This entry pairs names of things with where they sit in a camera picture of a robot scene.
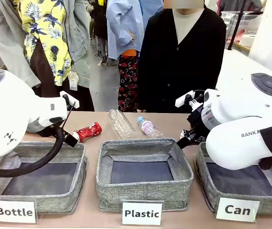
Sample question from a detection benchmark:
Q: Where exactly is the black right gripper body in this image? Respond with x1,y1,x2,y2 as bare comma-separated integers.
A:
186,104,211,139

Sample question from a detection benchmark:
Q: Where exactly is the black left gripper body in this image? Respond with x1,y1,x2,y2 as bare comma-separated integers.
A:
27,119,66,139

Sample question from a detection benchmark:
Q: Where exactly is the crushed red soda can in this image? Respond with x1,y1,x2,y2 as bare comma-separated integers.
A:
73,122,103,143

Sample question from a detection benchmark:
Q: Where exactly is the large clear plastic bottle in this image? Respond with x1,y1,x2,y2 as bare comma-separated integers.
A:
108,109,136,140

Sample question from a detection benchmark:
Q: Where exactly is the grey fabric basket for cans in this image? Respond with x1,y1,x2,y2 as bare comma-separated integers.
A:
194,142,272,216

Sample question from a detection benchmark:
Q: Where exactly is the grey fabric basket for bottles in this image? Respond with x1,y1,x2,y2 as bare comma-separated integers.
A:
0,141,88,214

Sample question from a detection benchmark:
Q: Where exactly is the grey fabric basket for plastic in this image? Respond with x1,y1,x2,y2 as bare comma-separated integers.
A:
95,138,194,212

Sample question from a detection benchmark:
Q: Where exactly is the white sign reading Can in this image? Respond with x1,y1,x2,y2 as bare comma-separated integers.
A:
215,197,261,223

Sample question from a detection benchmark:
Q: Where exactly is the small bottle with pink label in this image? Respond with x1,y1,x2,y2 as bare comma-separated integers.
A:
136,116,163,138

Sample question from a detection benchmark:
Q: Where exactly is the brown skirt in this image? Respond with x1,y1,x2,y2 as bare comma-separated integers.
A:
29,39,95,112

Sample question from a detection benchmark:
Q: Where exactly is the person in black cardigan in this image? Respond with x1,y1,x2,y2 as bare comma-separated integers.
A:
136,0,227,114

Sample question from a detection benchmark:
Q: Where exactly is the white price tag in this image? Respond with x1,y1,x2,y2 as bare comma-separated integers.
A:
67,71,79,92

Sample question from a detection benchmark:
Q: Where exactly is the red floral skirt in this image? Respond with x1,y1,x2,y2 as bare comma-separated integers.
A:
117,54,139,113

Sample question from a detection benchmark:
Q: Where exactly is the white sign reading Plastic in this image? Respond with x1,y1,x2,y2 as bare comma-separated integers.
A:
121,199,163,226

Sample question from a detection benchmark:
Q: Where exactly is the white sign reading Bottle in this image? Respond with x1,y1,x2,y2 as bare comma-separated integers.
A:
0,198,37,224

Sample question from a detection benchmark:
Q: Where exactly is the grey coat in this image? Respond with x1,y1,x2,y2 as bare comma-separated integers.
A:
0,0,92,88

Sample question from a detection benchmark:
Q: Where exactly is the white tape roll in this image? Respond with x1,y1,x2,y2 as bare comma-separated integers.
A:
241,33,259,48

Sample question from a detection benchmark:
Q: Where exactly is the black pole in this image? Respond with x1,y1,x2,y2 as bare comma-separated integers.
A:
227,0,248,51

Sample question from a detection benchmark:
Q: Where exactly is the yellow floral shirt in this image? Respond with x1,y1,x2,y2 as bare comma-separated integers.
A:
16,0,73,87

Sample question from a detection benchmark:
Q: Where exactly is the clear plastic storage box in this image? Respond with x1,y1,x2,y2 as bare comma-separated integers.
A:
221,10,263,34

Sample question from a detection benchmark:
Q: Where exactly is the light blue shirt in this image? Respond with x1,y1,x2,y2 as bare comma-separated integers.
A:
105,0,146,61

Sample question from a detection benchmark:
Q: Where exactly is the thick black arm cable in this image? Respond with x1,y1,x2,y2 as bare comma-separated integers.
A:
0,125,65,177

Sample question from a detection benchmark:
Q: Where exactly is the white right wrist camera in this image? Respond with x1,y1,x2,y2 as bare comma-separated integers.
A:
175,90,196,107

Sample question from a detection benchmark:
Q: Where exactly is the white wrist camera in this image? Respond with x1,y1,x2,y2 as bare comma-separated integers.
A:
175,90,196,107
59,90,80,108

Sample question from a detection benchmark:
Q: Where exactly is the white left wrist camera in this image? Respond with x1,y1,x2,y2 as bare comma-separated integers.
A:
59,90,80,108

